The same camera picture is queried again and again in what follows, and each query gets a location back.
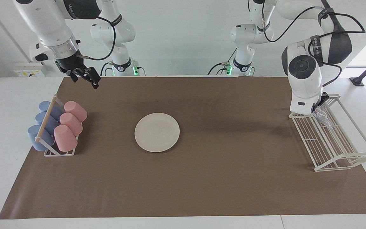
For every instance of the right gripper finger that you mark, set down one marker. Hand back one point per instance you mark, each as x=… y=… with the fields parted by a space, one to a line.
x=92 y=76
x=74 y=76

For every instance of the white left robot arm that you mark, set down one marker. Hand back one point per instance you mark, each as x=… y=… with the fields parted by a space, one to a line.
x=303 y=86

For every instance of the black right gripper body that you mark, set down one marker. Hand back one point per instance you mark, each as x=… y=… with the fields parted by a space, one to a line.
x=70 y=65

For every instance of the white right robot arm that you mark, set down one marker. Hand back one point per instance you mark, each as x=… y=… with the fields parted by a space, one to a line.
x=43 y=22

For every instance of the white wall socket box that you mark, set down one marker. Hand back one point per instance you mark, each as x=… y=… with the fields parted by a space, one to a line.
x=30 y=70

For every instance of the brown table mat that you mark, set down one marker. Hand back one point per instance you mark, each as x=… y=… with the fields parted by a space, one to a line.
x=218 y=178

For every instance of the cream round plate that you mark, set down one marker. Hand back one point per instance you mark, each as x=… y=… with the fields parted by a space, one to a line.
x=157 y=132

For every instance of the blue plastic cup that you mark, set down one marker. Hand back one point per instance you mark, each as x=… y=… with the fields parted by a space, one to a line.
x=32 y=136
x=57 y=112
x=52 y=124

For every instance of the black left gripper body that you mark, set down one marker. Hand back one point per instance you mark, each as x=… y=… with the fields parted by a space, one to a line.
x=323 y=99

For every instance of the clear crinkled plastic bag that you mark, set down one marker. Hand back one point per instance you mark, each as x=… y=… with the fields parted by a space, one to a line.
x=322 y=116

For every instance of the pink plastic cup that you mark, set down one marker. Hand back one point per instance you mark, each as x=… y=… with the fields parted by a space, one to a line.
x=64 y=138
x=71 y=123
x=76 y=110

